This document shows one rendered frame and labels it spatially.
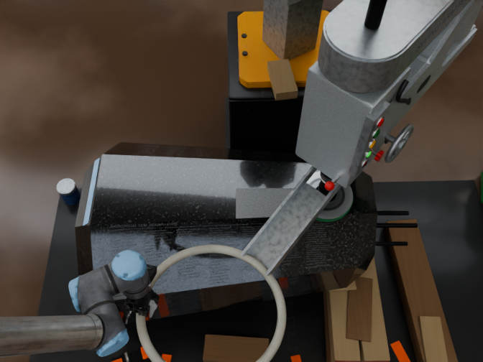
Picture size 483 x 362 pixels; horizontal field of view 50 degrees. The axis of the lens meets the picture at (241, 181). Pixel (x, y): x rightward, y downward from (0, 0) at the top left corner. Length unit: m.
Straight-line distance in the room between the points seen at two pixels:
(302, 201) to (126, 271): 0.71
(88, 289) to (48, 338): 0.24
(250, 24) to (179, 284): 1.34
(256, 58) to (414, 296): 1.39
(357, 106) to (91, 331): 0.90
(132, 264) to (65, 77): 2.38
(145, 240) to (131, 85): 1.69
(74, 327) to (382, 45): 1.02
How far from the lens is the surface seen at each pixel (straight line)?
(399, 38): 1.38
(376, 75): 1.35
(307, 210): 1.87
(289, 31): 2.40
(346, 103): 1.46
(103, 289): 1.51
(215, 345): 2.52
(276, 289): 1.78
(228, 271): 2.08
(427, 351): 2.66
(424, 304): 2.75
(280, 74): 2.41
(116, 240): 2.07
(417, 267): 2.81
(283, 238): 1.85
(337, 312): 2.50
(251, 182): 2.08
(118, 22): 4.01
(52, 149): 3.36
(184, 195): 2.06
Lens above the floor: 2.58
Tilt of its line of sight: 58 degrees down
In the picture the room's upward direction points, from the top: straight up
